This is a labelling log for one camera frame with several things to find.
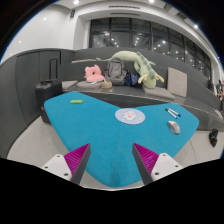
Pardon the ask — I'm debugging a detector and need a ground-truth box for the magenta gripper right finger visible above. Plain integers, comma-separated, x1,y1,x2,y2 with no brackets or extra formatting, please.
132,143,159,185

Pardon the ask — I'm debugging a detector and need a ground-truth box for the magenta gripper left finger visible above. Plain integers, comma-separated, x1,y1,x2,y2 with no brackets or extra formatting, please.
64,144,91,185

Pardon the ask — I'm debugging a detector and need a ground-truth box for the grey computer mouse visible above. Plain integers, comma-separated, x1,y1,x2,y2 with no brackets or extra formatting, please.
168,121,180,134

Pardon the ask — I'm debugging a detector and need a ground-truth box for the round light blue mouse pad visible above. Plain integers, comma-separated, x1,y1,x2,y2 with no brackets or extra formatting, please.
115,108,145,125

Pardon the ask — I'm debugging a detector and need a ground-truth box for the teal table mat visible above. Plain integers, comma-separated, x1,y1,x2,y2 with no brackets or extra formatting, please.
44,92,199,187

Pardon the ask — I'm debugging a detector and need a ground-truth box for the white marker pen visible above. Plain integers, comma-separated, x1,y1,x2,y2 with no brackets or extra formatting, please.
165,108,177,119

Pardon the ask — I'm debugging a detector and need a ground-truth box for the blue capped marker pen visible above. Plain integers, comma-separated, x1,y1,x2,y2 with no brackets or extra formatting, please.
168,108,181,117

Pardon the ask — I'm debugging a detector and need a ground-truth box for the grey flat seat cushion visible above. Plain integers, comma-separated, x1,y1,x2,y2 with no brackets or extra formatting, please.
143,87,165,99

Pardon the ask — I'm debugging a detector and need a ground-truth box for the black object on floor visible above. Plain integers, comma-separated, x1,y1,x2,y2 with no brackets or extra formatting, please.
209,129,218,147

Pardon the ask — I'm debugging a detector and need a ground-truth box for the grey seat cushion left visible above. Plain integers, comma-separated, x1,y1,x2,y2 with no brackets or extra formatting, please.
62,80,78,90

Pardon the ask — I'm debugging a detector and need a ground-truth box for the black suitcase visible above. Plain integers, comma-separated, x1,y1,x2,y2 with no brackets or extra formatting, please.
35,57,62,123

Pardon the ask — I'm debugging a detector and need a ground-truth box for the beige round cup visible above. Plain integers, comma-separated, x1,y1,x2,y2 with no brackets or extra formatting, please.
101,81,112,89

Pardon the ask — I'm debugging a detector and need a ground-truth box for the dark blue bag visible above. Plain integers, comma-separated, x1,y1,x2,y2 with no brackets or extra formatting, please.
124,73,140,87

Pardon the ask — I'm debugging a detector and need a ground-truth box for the grey square cushion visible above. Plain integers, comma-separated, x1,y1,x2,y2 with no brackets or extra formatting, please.
167,67,187,97

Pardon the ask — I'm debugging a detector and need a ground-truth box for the pink plush toy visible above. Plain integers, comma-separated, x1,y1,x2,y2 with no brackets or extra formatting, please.
84,65,104,82

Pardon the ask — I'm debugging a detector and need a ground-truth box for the grey backpack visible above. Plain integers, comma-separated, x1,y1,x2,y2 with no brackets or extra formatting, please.
104,58,127,86

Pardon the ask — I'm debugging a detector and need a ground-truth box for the green dragon plush toy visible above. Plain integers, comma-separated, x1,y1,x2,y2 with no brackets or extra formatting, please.
96,50,165,89

